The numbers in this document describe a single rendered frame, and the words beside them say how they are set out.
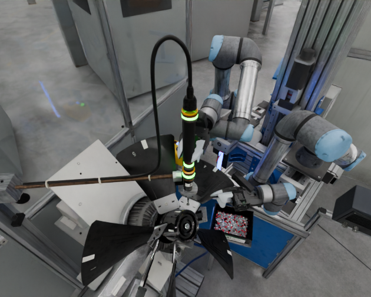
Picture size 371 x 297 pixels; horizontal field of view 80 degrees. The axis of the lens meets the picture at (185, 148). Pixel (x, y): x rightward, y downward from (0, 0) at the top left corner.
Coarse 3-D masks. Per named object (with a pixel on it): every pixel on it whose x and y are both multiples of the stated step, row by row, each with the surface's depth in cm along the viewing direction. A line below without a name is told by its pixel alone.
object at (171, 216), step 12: (156, 216) 86; (168, 216) 83; (180, 216) 80; (192, 216) 85; (168, 228) 80; (180, 228) 79; (192, 228) 83; (168, 240) 88; (180, 240) 78; (192, 240) 82
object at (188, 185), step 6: (186, 90) 53; (192, 90) 53; (186, 96) 55; (192, 96) 54; (186, 102) 54; (192, 102) 54; (186, 108) 55; (192, 108) 55; (192, 180) 78; (186, 186) 79; (192, 186) 81
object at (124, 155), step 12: (132, 144) 81; (156, 144) 82; (168, 144) 84; (120, 156) 80; (144, 156) 82; (156, 156) 82; (168, 156) 83; (132, 168) 82; (144, 168) 82; (168, 168) 83; (144, 180) 83; (156, 180) 83; (168, 180) 83; (144, 192) 84; (156, 192) 84; (168, 192) 84
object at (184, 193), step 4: (176, 172) 77; (180, 172) 77; (176, 176) 76; (180, 176) 76; (176, 180) 76; (180, 180) 77; (176, 184) 77; (180, 184) 78; (196, 184) 84; (180, 188) 80; (196, 188) 83; (180, 192) 82; (184, 192) 81; (188, 192) 81; (192, 192) 81; (196, 192) 82; (184, 196) 81; (188, 196) 81; (192, 196) 81
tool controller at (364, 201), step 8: (352, 192) 91; (360, 192) 89; (368, 192) 88; (336, 200) 105; (344, 200) 96; (352, 200) 88; (360, 200) 87; (368, 200) 87; (336, 208) 101; (344, 208) 92; (352, 208) 87; (360, 208) 86; (368, 208) 85; (336, 216) 98; (344, 216) 94; (352, 216) 90; (360, 216) 88; (368, 216) 85; (344, 224) 97; (352, 224) 96; (360, 224) 92; (368, 224) 89; (368, 232) 94
